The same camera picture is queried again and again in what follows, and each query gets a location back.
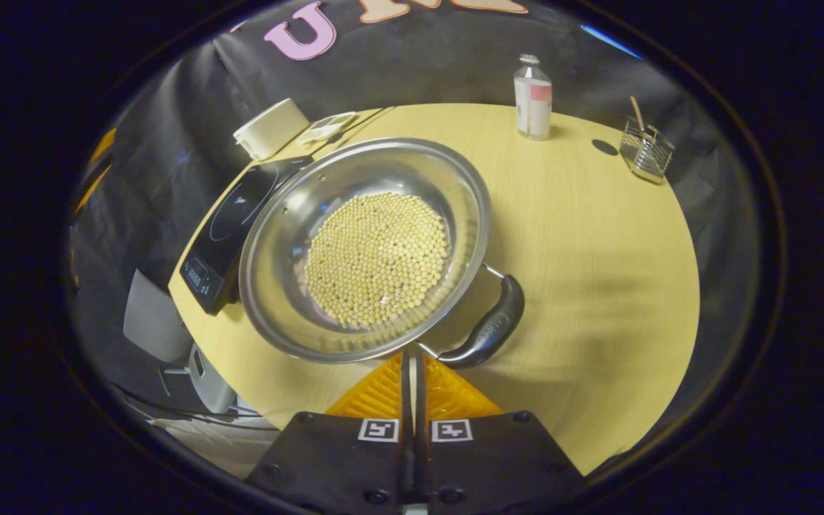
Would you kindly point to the wooden stick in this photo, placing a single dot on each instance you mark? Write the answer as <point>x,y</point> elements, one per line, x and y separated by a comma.
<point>637,113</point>

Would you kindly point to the black induction cooktop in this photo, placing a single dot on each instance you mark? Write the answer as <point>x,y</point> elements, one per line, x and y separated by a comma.
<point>222,236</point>

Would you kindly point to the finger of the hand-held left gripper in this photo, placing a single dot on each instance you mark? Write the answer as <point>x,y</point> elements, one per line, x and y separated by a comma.
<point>104,145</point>
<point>91,192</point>

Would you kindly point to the white box appliance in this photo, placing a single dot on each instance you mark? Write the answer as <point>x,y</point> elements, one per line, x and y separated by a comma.
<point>269,129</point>

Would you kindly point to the divided tray of grains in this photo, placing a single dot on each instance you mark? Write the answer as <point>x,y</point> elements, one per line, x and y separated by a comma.
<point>327,127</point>

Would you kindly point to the small black round disc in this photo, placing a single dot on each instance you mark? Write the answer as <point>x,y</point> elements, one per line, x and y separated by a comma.
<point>605,147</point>

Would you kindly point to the clear bottle with pink label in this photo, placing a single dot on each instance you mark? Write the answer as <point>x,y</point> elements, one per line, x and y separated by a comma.
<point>533,100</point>

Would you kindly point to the pile of yellow soybeans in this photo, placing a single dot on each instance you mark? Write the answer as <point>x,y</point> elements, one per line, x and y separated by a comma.
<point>376,257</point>

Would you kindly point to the grey chair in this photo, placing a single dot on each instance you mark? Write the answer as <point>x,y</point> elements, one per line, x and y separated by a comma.
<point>154,322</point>

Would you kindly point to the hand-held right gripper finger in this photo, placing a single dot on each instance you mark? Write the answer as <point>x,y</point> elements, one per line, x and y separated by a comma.
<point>406,400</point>
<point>419,400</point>

